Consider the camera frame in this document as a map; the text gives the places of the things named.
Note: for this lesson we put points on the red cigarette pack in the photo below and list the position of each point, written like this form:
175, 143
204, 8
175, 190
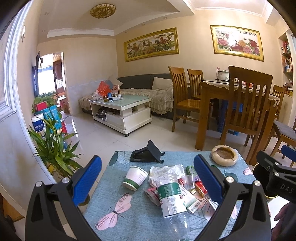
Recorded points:
200, 188

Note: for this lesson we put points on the white tissue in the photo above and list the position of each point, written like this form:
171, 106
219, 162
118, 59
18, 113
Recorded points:
155, 173

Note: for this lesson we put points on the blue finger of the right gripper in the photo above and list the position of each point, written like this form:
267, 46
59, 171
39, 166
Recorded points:
289, 152

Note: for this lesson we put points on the white coffee table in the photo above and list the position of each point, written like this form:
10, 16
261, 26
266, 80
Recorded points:
125, 114

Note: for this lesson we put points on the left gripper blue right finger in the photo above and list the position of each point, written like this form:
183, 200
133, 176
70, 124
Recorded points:
211, 178

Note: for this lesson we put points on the peony painting gold frame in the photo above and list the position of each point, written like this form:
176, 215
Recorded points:
236, 41

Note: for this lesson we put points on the wall television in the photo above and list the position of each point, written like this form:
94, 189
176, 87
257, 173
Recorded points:
35, 76

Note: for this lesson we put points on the green bottle cap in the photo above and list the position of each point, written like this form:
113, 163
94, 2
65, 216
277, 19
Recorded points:
190, 170

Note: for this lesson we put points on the beige stone ashtray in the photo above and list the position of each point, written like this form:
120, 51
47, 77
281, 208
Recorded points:
224, 155

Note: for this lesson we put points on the person's right hand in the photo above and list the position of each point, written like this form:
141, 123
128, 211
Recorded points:
285, 228

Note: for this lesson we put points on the wall shelf with items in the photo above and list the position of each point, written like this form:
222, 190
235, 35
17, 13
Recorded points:
287, 48

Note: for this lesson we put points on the blue carton box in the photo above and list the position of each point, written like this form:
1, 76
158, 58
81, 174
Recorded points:
53, 114

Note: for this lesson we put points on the black folding phone stand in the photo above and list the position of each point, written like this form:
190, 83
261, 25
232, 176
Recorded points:
147, 154

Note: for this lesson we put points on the near wooden dining chair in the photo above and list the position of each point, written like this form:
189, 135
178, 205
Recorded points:
249, 92

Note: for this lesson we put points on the white green medicine box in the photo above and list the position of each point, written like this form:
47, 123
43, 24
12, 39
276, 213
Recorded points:
190, 201

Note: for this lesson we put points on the red plastic bag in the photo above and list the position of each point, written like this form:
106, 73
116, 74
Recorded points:
104, 89

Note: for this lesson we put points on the blue butterfly tablecloth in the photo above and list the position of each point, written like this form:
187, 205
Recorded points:
144, 220

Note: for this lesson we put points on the clear plastic water bottle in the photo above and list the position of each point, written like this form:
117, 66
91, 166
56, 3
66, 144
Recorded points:
173, 207

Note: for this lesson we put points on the wooden dining table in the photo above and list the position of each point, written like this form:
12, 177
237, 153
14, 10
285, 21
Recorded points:
214, 90

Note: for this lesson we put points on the far wooden chair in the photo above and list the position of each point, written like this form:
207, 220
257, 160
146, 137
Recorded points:
278, 91

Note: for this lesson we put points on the white green paper cup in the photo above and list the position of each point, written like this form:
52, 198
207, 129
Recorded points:
135, 178

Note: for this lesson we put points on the horses painting gold frame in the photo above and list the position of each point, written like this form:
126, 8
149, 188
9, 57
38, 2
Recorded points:
164, 42

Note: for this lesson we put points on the left wooden dining chair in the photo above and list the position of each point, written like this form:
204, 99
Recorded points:
182, 103

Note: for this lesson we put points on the cushioned wooden chair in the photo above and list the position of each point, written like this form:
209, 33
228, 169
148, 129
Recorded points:
284, 134

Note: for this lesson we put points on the green potted plant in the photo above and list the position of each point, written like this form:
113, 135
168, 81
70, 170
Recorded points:
54, 150

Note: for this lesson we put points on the dark sofa with lace cover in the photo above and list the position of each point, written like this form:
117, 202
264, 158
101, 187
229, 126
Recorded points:
161, 101

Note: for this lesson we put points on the white sofa pillow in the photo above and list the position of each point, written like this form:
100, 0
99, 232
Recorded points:
161, 84

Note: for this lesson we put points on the blue plastic stool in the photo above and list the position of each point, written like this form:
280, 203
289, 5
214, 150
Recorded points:
222, 113

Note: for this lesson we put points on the gold ceiling lamp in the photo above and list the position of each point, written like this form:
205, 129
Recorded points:
103, 10

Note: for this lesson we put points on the black gold-rimmed trash bin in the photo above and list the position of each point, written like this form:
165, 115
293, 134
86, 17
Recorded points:
262, 175

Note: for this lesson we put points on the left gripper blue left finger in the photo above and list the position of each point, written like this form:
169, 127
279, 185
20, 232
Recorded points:
84, 178

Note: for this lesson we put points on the wooden dining chair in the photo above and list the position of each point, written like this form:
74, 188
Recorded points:
249, 92
182, 103

